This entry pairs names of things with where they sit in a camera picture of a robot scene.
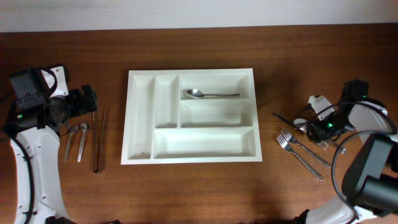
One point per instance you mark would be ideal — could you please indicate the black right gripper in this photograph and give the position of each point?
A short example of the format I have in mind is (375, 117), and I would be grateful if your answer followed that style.
(318, 131)

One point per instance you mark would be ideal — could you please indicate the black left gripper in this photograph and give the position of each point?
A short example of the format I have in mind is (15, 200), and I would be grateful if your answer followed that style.
(81, 106)

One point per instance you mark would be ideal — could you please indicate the metal fork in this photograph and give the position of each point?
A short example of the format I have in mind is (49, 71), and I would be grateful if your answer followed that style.
(291, 139)
(325, 144)
(288, 148)

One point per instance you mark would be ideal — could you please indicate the long metal tongs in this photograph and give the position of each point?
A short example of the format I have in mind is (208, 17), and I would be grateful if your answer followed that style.
(99, 124)

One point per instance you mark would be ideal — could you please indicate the large metal spoon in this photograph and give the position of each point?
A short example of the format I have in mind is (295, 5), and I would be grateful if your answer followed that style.
(197, 94)

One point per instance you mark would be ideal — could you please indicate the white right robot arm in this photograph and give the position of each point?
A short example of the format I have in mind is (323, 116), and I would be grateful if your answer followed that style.
(365, 192)

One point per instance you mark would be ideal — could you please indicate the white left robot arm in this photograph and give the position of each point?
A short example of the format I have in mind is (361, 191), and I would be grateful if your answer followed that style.
(43, 104)

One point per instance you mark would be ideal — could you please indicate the small metal teaspoon right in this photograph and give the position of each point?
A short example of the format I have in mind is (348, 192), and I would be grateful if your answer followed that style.
(83, 128)

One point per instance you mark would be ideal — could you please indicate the small metal teaspoon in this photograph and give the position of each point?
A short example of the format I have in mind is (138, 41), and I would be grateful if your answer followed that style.
(72, 132)
(83, 128)

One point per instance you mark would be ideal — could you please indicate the small metal teaspoon left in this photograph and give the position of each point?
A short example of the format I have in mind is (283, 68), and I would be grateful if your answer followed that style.
(72, 132)

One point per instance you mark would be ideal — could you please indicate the white cutlery tray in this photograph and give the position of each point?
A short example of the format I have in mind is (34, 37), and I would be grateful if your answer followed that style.
(163, 126)

